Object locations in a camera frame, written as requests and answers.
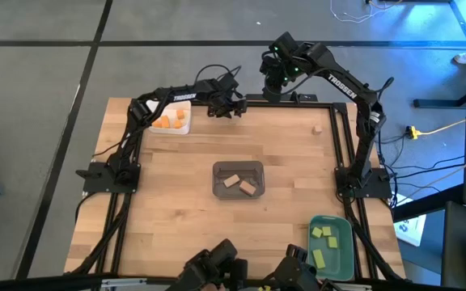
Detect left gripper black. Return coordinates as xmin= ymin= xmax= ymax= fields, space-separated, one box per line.
xmin=206 ymin=91 xmax=249 ymax=120

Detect long green block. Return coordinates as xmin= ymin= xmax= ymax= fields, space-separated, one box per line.
xmin=311 ymin=248 xmax=326 ymax=270

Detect white plastic bin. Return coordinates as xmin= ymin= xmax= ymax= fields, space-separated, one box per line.
xmin=146 ymin=99 xmax=193 ymax=136

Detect grey translucent plastic bin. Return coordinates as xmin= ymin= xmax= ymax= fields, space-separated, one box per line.
xmin=211 ymin=160 xmax=266 ymax=200

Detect black desk foot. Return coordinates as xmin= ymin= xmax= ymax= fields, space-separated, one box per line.
xmin=413 ymin=76 xmax=466 ymax=109

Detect green plastic bin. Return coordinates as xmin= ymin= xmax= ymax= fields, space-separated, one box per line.
xmin=307 ymin=214 xmax=356 ymax=283

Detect black desk crossbar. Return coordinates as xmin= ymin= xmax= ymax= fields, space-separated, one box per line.
xmin=392 ymin=183 xmax=465 ymax=223

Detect white printed sheet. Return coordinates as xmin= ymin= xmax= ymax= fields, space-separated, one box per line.
xmin=392 ymin=192 xmax=428 ymax=248

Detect black gantry bar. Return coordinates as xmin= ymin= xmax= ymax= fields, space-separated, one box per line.
xmin=0 ymin=273 xmax=466 ymax=291

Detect black desk with keyboard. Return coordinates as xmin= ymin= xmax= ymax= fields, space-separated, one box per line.
xmin=440 ymin=200 xmax=466 ymax=291

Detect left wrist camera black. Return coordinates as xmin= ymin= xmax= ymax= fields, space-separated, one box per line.
xmin=215 ymin=72 xmax=241 ymax=93

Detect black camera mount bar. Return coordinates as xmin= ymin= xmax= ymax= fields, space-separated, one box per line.
xmin=244 ymin=91 xmax=320 ymax=103

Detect black aluminium table frame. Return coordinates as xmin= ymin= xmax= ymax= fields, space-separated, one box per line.
xmin=93 ymin=98 xmax=379 ymax=280

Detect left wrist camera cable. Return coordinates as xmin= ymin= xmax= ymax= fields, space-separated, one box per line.
xmin=194 ymin=63 xmax=243 ymax=88

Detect white floor cable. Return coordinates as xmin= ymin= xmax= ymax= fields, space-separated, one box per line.
xmin=328 ymin=0 xmax=404 ymax=24

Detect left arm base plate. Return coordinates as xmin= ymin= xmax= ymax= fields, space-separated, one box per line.
xmin=75 ymin=161 xmax=142 ymax=194

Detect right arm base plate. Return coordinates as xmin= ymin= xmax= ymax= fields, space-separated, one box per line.
xmin=333 ymin=166 xmax=392 ymax=200

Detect yellow extension cord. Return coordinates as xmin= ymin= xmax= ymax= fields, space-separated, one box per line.
xmin=418 ymin=119 xmax=466 ymax=137

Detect black floor cables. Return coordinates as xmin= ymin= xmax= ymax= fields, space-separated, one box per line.
xmin=374 ymin=133 xmax=466 ymax=195

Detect black cable bundle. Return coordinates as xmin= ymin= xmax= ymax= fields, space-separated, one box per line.
xmin=65 ymin=192 xmax=131 ymax=276
xmin=345 ymin=201 xmax=405 ymax=282

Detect beige floor cable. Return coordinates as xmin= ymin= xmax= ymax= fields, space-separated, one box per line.
xmin=394 ymin=147 xmax=466 ymax=203

